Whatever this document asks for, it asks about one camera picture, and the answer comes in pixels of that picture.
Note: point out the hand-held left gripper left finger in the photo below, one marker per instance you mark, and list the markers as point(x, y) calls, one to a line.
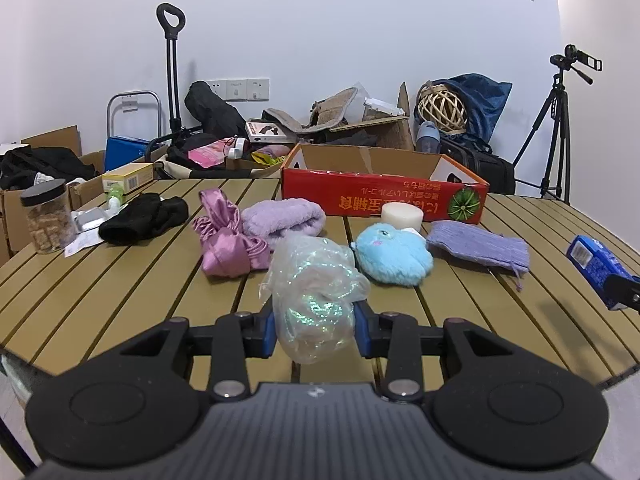
point(267, 340)

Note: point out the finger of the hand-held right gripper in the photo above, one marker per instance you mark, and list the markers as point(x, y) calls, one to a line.
point(627, 292)

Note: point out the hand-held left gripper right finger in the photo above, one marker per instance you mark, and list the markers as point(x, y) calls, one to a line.
point(361, 335)

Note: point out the blue packet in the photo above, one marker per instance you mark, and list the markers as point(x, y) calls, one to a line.
point(590, 257)

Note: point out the iridescent plastic bag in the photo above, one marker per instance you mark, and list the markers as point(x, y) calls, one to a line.
point(315, 300)

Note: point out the blue plush toy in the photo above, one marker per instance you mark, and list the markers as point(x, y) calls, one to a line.
point(395, 260)

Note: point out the pink satin bag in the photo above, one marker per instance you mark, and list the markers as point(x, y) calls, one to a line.
point(225, 255)

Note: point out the purple fluffy towel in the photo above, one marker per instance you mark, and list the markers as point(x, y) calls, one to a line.
point(285, 217)

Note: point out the white foam cylinder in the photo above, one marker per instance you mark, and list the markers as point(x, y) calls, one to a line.
point(402, 216)

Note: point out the purple woven pouch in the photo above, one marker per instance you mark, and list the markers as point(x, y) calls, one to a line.
point(475, 247)

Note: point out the tan folding table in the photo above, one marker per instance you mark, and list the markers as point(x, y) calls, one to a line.
point(150, 300)

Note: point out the red cardboard box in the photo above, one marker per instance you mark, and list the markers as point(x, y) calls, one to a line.
point(320, 195)

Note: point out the black gloves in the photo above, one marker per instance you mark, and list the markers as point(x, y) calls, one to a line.
point(145, 220)

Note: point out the yellow snack packet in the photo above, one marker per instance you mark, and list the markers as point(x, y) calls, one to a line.
point(267, 159)

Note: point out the black tripod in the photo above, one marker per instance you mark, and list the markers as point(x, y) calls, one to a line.
point(559, 110)

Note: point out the black suitcase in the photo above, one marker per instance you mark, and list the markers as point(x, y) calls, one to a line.
point(480, 165)

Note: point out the pink packet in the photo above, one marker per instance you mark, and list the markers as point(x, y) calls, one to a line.
point(210, 152)

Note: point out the brown cardboard box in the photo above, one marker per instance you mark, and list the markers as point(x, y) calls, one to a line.
point(395, 132)

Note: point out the brown and white book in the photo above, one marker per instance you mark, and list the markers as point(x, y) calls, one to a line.
point(265, 132)

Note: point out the blue water bottle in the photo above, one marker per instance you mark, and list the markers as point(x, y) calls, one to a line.
point(428, 137)

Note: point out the small green bottle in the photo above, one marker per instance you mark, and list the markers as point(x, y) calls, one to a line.
point(116, 195)

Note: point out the yellow box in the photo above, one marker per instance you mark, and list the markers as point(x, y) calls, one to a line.
point(127, 177)

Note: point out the white blister pack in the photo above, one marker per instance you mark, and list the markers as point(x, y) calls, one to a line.
point(87, 222)

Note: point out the beige felt cloth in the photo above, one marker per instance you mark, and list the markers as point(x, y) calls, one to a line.
point(300, 120)

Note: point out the white plastic box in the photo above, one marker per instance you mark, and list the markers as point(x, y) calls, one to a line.
point(382, 107)

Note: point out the blue cloth bag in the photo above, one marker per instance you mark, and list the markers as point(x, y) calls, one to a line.
point(485, 105)

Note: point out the black duffel bag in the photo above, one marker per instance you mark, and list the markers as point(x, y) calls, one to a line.
point(215, 110)

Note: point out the large cardboard box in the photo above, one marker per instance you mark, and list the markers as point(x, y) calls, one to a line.
point(85, 187)

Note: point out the rattan ball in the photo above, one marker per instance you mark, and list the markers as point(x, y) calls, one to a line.
point(442, 107)

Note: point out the clear jar with black lid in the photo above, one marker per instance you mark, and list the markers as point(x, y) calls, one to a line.
point(47, 225)

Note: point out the pale green bin liner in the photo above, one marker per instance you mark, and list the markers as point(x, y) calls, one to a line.
point(12, 380)

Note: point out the black clothes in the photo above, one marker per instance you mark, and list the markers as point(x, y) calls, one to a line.
point(45, 162)

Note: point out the white wall outlet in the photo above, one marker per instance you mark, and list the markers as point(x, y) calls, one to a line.
point(215, 86)
point(257, 88)
point(236, 89)

